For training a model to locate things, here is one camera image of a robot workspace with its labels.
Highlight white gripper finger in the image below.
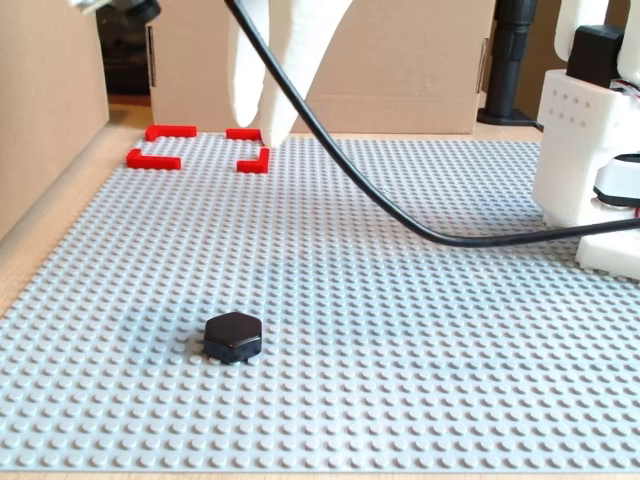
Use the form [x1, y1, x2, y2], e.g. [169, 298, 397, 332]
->
[227, 0, 274, 128]

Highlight black hexagonal Lego piece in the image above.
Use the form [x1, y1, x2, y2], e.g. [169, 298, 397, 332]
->
[203, 310, 264, 366]

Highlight large cardboard box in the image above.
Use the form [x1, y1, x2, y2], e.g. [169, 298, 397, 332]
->
[146, 0, 497, 137]

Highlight plain cardboard box side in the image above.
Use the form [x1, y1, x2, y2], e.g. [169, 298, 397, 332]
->
[0, 0, 111, 242]

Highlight grey Lego baseplate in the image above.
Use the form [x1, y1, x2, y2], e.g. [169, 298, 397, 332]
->
[0, 132, 640, 474]

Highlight black stand pole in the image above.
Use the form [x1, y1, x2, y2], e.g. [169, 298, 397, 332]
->
[476, 0, 544, 128]

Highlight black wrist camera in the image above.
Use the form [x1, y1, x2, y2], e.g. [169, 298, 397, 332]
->
[69, 0, 163, 22]

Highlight thick black cable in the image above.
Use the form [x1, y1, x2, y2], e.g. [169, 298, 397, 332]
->
[223, 0, 640, 250]

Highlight red white servo wires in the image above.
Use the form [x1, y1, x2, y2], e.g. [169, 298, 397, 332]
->
[607, 77, 640, 107]

